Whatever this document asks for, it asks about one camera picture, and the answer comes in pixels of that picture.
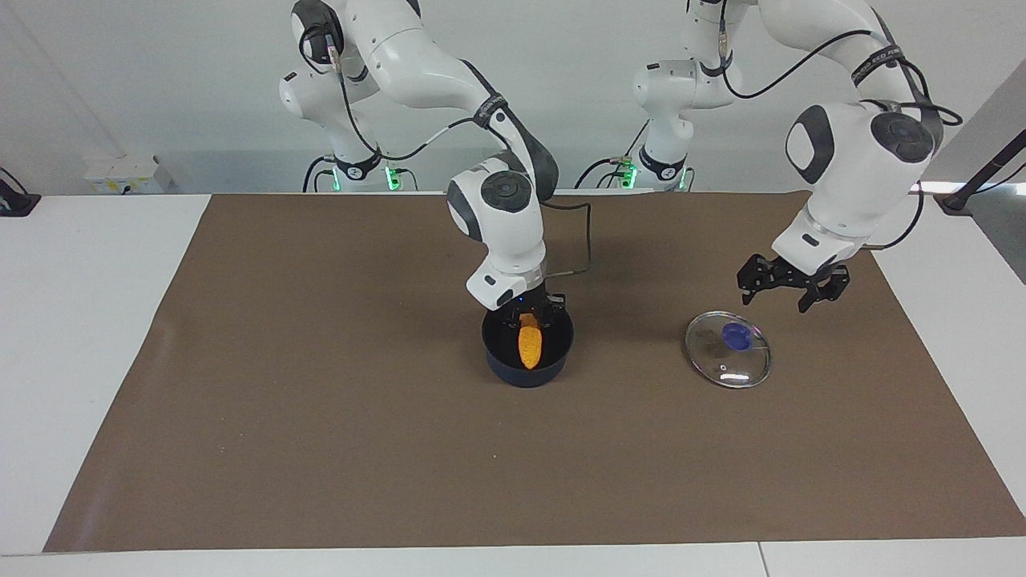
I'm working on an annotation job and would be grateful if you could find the black slanted stand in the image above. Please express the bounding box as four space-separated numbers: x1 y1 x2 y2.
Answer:
934 131 1026 216

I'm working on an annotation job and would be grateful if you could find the brown table mat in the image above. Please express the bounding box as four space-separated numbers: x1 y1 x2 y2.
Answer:
44 191 1026 552

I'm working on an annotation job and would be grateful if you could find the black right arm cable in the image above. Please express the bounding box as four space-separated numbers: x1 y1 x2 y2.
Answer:
299 20 593 276

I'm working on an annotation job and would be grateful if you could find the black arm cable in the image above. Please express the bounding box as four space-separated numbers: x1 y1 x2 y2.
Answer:
299 20 593 276
716 0 963 252

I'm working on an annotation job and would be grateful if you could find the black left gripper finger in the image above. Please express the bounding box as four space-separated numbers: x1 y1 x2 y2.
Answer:
737 255 768 306
797 277 841 314

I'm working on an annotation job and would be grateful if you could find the glass lid with blue knob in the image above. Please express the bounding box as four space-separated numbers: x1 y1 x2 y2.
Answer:
684 311 772 389

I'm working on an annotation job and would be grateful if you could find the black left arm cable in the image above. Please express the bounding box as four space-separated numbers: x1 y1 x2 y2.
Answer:
716 0 963 252

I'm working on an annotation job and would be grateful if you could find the orange corn cob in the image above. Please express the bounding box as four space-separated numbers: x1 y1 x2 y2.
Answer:
518 313 544 370

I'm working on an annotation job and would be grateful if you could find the white wall socket box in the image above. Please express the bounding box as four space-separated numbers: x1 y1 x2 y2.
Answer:
84 155 163 196

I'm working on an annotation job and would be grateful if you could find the blue saucepan with handle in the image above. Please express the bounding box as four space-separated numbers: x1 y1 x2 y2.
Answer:
481 303 575 389

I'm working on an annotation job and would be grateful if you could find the black table clamp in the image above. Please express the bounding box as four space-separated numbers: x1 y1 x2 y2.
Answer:
0 167 42 218

